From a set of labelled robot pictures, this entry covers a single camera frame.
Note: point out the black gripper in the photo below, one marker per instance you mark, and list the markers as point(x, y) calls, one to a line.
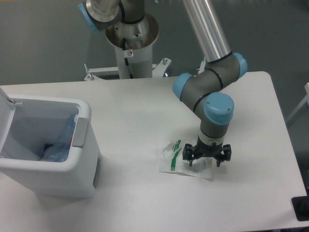
point(215, 150)

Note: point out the clear plastic bottle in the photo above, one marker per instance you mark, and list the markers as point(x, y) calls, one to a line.
point(62, 145)

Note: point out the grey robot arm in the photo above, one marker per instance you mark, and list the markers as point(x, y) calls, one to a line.
point(201, 93)

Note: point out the trash inside bin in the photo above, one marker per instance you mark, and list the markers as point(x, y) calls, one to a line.
point(47, 150)

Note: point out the white trash can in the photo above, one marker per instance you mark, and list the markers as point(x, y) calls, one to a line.
point(27, 123)

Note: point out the clear plastic wrapper green print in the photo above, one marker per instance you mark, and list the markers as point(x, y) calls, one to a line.
point(171, 162)

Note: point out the black device at table edge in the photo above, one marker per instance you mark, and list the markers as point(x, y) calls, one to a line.
point(301, 207)

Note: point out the white pedestal base frame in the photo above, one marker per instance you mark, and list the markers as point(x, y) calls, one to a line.
point(158, 70)

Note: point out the white frame at right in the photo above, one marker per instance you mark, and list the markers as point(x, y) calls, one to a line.
point(302, 106)

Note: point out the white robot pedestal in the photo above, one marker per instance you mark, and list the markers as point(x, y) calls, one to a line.
point(133, 45)

